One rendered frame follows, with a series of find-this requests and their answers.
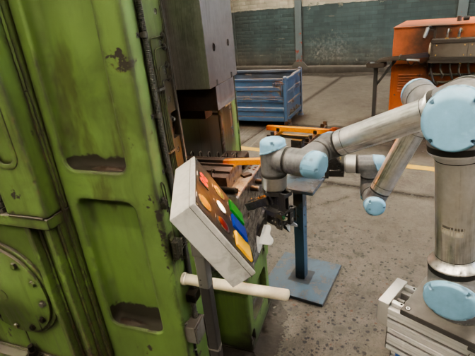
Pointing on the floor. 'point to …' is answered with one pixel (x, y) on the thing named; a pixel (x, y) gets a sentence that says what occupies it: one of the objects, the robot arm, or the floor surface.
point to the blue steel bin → (268, 95)
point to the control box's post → (206, 282)
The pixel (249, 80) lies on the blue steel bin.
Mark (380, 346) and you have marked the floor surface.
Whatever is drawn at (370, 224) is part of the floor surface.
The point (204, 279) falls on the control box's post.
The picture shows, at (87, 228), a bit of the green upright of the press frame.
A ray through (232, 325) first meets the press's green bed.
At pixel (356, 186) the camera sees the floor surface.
